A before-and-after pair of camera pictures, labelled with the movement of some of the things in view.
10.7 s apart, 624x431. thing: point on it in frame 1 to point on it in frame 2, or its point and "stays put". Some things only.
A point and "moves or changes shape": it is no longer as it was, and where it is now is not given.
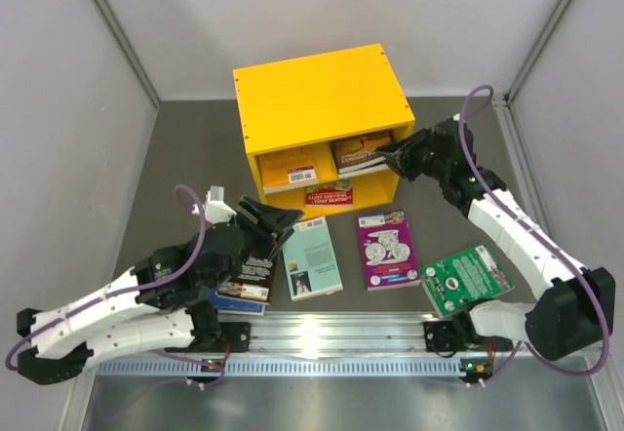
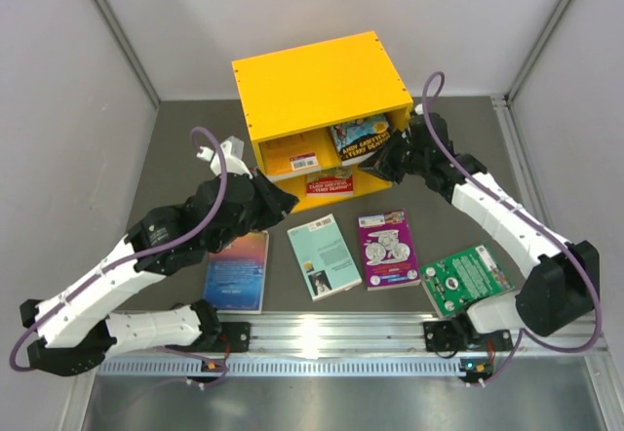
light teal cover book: x=310 y=261 moves or changes shape
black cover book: x=253 y=280 to x=356 y=138
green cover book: x=467 y=276 stays put
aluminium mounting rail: x=345 y=343 stays put
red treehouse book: x=332 y=194 to x=330 y=182
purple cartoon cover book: x=387 y=252 stays put
